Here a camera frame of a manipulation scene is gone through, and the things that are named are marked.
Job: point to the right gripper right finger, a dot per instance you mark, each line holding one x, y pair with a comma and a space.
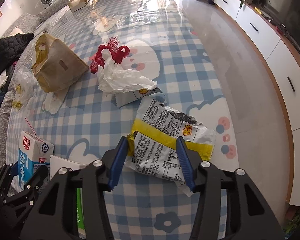
248, 215

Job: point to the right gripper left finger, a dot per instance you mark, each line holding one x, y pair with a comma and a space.
54, 214

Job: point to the blue white milk carton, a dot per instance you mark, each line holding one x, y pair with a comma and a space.
33, 152

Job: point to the yellow white snack wrapper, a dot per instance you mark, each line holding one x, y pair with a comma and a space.
152, 141

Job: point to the clear bag with gold wrappers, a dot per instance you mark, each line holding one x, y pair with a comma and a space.
24, 90

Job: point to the white tissue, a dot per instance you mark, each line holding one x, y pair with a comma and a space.
113, 79

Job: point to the gold foil snack bag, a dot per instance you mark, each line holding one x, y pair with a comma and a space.
56, 67

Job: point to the red mesh net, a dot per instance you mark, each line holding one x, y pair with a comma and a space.
117, 52

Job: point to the white green medicine box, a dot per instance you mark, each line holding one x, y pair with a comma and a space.
56, 163

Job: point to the blue checkered tablecloth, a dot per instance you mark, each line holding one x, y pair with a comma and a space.
87, 122

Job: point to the small silver snack wrapper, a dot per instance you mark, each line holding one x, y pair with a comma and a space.
121, 99

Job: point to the white tv cabinet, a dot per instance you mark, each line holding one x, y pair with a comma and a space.
285, 69

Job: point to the black quilted jacket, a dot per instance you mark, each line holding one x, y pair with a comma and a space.
11, 49

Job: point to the grey covered sofa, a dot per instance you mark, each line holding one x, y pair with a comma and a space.
26, 23

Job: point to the tissue box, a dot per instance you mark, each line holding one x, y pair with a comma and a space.
75, 5

